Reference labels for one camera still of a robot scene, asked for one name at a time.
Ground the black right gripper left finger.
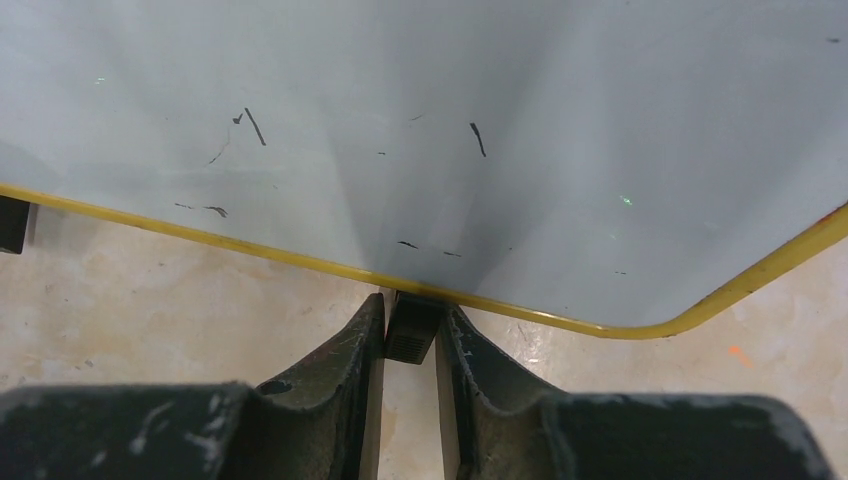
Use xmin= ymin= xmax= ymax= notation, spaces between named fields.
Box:
xmin=1 ymin=293 xmax=385 ymax=479

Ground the yellow-framed whiteboard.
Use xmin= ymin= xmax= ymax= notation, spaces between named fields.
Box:
xmin=1 ymin=1 xmax=847 ymax=339

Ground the black right board foot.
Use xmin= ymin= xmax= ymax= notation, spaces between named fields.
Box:
xmin=385 ymin=291 xmax=448 ymax=365

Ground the black left board foot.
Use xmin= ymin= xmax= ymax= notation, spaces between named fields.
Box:
xmin=0 ymin=196 xmax=31 ymax=255

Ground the black board foot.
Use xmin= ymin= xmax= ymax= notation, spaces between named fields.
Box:
xmin=0 ymin=196 xmax=31 ymax=255
xmin=385 ymin=291 xmax=448 ymax=365

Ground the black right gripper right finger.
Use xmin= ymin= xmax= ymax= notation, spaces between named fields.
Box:
xmin=435 ymin=305 xmax=833 ymax=479

